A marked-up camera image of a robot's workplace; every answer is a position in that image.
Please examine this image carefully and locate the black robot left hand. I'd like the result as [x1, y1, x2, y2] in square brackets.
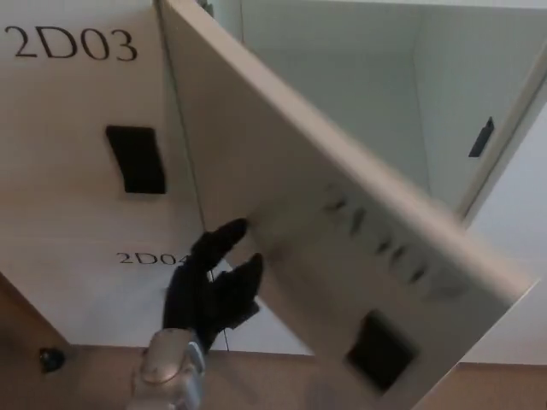
[162, 218, 264, 354]

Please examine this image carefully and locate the beige locker door 2D04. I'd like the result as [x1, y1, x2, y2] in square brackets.
[0, 232, 316, 356]

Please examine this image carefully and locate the black floor door stopper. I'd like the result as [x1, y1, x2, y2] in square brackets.
[38, 347, 67, 375]

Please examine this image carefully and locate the beige locker door 2D03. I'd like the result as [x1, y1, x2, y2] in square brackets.
[0, 0, 207, 243]

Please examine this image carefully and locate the white locker cabinet body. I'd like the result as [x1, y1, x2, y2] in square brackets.
[204, 0, 547, 367]

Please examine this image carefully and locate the black lock panel recess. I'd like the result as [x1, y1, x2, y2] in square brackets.
[104, 124, 168, 195]
[344, 308, 421, 394]

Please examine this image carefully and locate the brown wooden side panel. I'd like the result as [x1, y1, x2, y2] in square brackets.
[0, 271, 72, 377]

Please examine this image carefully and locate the black latch strike plate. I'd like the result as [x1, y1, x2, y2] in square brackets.
[468, 116, 496, 159]

